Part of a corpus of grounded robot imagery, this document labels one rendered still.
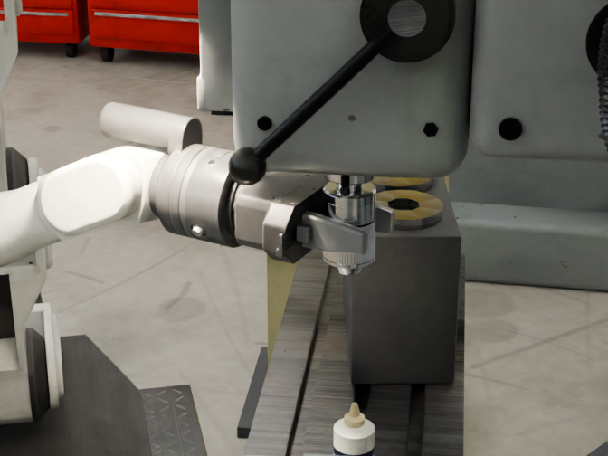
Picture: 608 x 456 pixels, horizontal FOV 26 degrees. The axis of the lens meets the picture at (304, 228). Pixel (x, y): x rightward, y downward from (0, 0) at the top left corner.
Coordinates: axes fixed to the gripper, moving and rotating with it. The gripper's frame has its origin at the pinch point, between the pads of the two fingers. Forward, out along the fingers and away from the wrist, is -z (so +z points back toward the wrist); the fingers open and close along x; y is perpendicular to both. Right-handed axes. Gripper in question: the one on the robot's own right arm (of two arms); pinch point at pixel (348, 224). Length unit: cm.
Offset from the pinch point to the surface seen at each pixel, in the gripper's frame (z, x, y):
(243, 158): 1.7, -15.3, -11.0
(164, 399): 78, 82, 84
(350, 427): -0.2, 1.2, 21.7
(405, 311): 4.7, 24.8, 21.1
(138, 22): 285, 371, 105
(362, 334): 8.8, 22.5, 24.0
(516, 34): -16.2, -6.4, -21.2
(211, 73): 10.3, -6.2, -14.0
